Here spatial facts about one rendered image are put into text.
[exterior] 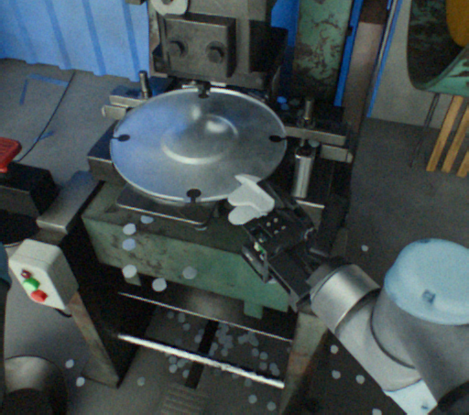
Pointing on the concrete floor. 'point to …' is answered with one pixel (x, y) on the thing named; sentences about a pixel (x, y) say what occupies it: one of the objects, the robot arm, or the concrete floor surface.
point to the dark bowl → (35, 387)
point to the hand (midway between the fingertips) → (245, 181)
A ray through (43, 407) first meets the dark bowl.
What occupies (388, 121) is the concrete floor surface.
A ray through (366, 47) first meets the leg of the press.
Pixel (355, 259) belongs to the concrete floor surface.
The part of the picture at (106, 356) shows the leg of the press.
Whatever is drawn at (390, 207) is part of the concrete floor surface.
